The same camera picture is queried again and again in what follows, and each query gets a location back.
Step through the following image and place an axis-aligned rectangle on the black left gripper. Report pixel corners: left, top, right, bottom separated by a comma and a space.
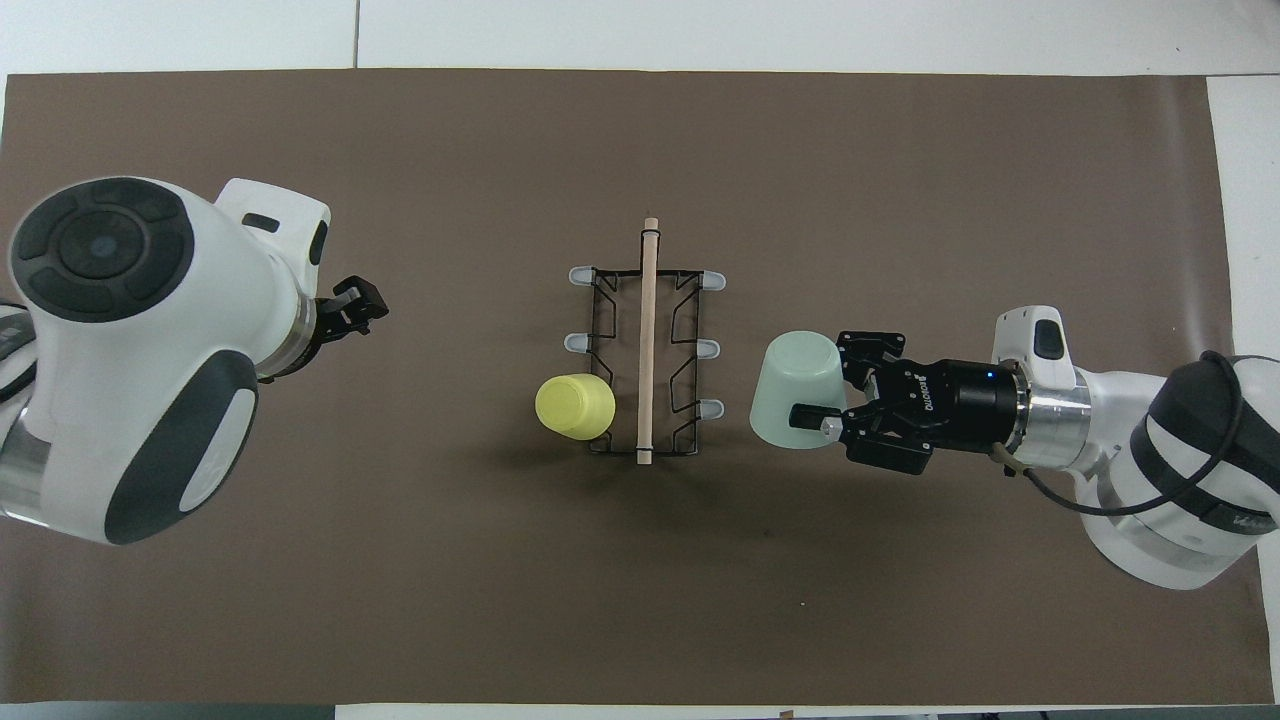
314, 277, 389, 347

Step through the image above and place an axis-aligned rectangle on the brown table mat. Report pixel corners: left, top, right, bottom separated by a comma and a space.
0, 68, 1276, 706

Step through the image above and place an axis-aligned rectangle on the black wire cup rack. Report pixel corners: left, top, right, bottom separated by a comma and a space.
565, 217, 727, 466

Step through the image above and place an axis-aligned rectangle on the pale green plastic cup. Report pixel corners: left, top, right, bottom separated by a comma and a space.
750, 331, 849, 451

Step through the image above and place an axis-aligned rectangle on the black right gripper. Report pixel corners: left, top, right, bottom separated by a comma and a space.
790, 330, 1021, 475

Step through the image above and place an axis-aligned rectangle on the yellow plastic cup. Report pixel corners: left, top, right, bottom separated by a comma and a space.
535, 374, 616, 441

